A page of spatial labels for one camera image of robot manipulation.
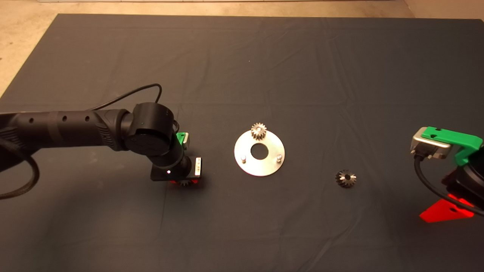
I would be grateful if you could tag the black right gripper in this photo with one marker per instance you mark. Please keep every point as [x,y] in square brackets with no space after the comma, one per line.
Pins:
[470,181]

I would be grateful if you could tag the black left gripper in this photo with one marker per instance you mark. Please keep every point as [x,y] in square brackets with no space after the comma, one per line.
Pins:
[177,172]

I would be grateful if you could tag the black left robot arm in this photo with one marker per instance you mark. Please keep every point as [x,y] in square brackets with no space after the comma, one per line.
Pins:
[147,128]

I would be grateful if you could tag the round metal carrier plate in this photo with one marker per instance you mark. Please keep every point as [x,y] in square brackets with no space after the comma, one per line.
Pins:
[264,168]

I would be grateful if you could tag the dark grey table cloth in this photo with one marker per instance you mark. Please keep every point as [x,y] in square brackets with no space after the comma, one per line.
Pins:
[302,75]

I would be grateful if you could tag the silver left camera box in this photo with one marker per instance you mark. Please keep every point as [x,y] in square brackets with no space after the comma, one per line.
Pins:
[187,140]

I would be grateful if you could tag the silver camera box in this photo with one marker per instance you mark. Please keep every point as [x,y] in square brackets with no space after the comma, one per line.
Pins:
[187,140]
[429,147]

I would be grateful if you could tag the green left camera mount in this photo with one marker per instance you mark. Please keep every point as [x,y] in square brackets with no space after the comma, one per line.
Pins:
[180,138]

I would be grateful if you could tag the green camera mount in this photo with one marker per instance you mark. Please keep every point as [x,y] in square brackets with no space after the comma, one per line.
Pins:
[180,138]
[461,141]

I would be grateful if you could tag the silver right camera box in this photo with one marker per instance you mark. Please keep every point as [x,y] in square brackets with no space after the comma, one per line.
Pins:
[429,147]

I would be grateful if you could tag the green right camera mount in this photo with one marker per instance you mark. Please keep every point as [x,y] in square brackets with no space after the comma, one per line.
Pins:
[461,141]

